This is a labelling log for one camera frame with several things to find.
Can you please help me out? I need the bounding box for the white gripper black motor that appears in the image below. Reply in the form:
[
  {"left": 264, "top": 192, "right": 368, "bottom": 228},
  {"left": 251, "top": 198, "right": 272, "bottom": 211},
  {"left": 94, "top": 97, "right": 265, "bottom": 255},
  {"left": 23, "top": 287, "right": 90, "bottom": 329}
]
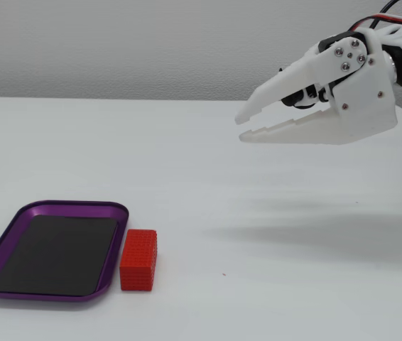
[{"left": 234, "top": 30, "right": 398, "bottom": 146}]

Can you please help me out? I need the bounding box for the red textured block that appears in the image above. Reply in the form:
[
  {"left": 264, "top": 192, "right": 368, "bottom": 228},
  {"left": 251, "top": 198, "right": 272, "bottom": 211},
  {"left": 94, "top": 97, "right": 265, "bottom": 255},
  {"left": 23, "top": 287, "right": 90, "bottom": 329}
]
[{"left": 119, "top": 229, "right": 158, "bottom": 292}]

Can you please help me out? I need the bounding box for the purple metal tray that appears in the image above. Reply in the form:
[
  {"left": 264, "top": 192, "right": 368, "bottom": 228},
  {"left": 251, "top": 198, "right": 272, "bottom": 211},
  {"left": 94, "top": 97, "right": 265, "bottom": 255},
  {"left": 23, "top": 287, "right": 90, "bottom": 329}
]
[{"left": 0, "top": 200, "right": 130, "bottom": 303}]

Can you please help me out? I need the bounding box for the black tray mat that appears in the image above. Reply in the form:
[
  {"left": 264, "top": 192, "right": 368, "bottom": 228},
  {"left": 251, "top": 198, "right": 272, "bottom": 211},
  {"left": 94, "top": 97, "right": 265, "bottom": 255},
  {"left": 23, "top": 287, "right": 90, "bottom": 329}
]
[{"left": 0, "top": 214, "right": 119, "bottom": 298}]

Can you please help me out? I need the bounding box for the red white black servo wire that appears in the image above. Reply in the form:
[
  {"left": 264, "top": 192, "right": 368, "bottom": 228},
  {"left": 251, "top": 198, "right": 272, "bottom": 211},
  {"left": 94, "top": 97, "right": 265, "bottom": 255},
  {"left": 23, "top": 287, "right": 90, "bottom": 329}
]
[{"left": 348, "top": 13, "right": 402, "bottom": 33}]

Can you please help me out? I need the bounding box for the black cable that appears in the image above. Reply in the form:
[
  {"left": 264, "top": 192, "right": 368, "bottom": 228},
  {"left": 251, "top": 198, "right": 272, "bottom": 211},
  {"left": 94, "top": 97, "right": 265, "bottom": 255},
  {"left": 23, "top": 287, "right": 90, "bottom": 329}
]
[{"left": 367, "top": 0, "right": 402, "bottom": 31}]

